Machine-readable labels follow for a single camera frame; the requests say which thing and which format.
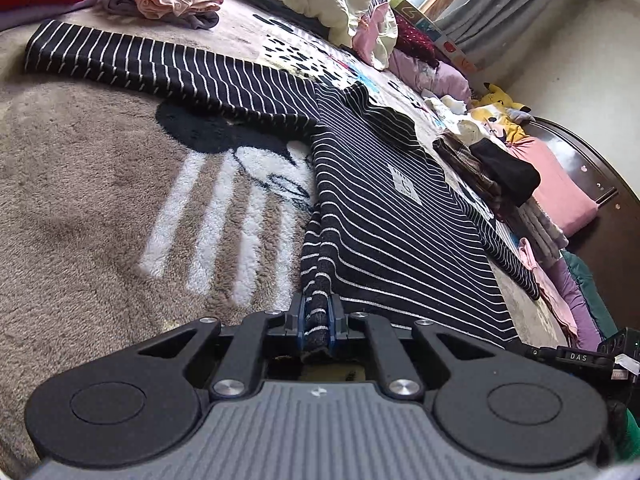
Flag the black white striped shirt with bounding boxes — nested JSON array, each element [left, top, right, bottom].
[[25, 20, 539, 347]]

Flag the white crumpled clothes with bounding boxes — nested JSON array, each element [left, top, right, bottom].
[[423, 91, 486, 146]]

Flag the purple garment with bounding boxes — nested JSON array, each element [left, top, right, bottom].
[[547, 258, 601, 351]]

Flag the green garment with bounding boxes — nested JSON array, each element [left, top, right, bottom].
[[562, 250, 618, 339]]

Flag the pink sweatshirt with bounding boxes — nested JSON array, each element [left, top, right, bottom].
[[518, 237, 578, 340]]

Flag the dark wooden headboard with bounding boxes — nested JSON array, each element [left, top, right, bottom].
[[524, 116, 640, 340]]

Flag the pink pillow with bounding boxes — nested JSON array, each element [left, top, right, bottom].
[[509, 136, 598, 237]]

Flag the floral folded bedding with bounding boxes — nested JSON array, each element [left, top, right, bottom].
[[504, 197, 568, 269]]

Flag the mickey mouse brown blanket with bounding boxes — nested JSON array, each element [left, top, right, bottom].
[[0, 0, 572, 480]]

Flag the black folded garment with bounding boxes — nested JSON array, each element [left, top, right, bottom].
[[470, 139, 541, 207]]

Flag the brown plaid folded garment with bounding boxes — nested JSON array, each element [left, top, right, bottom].
[[432, 133, 502, 212]]

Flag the yellow pikachu plush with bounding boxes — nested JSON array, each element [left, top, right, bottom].
[[470, 84, 534, 145]]

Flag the lilac pillow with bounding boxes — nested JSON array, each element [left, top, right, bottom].
[[388, 49, 472, 103]]

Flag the dark red dotted cloth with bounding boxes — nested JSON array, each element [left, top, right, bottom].
[[394, 12, 438, 68]]

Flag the grey curtain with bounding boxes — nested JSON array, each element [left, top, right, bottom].
[[435, 0, 552, 67]]

